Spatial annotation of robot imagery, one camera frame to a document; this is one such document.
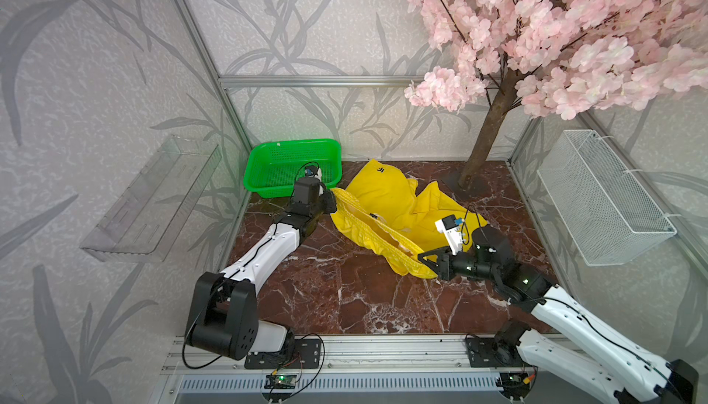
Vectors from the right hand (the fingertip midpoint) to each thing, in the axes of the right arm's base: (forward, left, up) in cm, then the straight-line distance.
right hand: (419, 256), depth 71 cm
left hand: (+24, +26, -2) cm, 35 cm away
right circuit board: (-25, -26, -25) cm, 44 cm away
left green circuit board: (-25, +36, -20) cm, 49 cm away
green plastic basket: (+51, +56, -19) cm, 78 cm away
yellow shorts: (+29, +9, -18) cm, 35 cm away
